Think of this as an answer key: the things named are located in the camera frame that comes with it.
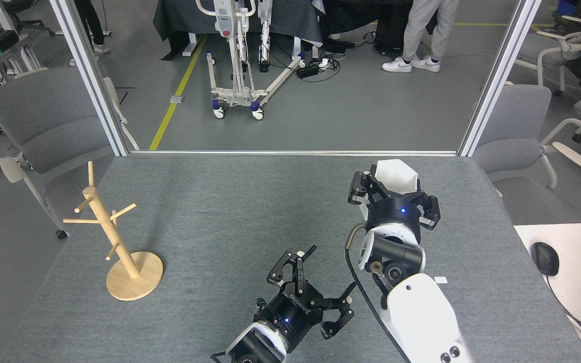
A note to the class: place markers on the dark table cloth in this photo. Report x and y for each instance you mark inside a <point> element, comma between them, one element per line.
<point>290,17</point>

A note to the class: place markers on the person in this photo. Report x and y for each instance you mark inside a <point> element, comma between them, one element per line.
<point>421,25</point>
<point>91,22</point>

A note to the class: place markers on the black power strip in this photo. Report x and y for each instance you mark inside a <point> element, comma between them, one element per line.
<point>307,71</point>

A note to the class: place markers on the black box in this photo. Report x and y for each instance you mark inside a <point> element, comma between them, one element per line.
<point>391,30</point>

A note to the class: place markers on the equipment cart with green light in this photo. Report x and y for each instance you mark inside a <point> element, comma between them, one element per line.
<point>0,45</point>

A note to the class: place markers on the black computer mouse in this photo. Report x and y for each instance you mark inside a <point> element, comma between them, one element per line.
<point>545,258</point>

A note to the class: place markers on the white stand on wheels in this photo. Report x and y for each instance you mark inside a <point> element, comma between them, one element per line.
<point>225,20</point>

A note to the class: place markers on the metal floor plate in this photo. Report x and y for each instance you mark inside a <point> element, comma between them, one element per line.
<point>177,99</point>

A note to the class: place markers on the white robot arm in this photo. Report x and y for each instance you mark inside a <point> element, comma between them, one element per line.
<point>252,348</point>
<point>421,312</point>

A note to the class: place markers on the silver table edge rail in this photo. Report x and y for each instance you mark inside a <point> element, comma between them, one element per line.
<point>295,153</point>

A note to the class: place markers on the white faceted cup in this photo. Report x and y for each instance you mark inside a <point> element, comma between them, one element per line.
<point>396,174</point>

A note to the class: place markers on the white mesh office chair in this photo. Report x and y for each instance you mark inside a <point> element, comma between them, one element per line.
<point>580,35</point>

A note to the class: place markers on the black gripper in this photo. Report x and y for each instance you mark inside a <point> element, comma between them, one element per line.
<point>394,214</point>
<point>290,312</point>

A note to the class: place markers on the grey padded chair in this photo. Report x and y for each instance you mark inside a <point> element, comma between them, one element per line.
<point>512,126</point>
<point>43,116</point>

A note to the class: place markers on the wooden cup rack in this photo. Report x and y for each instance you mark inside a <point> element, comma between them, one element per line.
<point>134,280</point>

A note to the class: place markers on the silver frame post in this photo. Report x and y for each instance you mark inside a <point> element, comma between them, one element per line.
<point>497,75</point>
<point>89,75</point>

